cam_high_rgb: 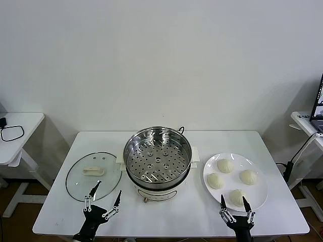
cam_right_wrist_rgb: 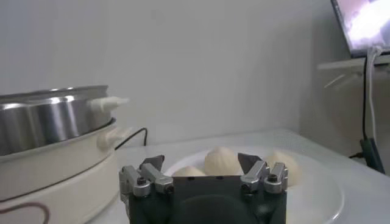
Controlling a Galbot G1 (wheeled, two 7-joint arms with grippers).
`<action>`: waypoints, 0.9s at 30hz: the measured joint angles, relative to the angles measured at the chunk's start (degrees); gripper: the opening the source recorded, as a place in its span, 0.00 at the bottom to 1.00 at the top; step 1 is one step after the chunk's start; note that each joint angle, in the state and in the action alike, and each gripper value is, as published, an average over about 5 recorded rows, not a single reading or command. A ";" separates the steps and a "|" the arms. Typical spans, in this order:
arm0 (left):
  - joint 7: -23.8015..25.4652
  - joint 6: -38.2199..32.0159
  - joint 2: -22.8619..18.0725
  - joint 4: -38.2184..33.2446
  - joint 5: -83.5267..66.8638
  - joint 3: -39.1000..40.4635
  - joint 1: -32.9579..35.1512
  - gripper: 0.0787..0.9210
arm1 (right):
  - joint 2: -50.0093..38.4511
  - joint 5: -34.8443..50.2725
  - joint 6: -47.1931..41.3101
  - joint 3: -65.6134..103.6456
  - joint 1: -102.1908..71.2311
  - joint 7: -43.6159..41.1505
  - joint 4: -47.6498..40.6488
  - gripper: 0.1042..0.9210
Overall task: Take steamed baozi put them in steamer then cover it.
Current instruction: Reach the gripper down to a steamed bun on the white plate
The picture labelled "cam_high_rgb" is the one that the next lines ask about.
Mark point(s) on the white steamed baozi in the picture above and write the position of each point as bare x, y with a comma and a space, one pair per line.
225, 166
236, 197
215, 181
248, 176

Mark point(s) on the small black adapter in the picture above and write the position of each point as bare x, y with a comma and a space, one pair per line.
3, 121

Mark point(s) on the white side table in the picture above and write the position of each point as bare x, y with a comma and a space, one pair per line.
25, 126

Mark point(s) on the printed white label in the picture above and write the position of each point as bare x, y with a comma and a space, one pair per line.
304, 116

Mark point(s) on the stainless steel steamer basket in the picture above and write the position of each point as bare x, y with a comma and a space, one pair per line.
176, 161

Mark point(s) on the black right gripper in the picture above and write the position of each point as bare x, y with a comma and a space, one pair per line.
241, 225

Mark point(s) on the white round plate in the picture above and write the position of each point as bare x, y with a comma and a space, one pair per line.
257, 194

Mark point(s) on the black laptop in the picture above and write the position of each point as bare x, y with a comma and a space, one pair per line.
318, 106

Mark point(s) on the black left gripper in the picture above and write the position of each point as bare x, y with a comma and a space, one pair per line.
92, 218

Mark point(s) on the steel steamer pot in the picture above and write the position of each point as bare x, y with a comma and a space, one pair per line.
156, 194

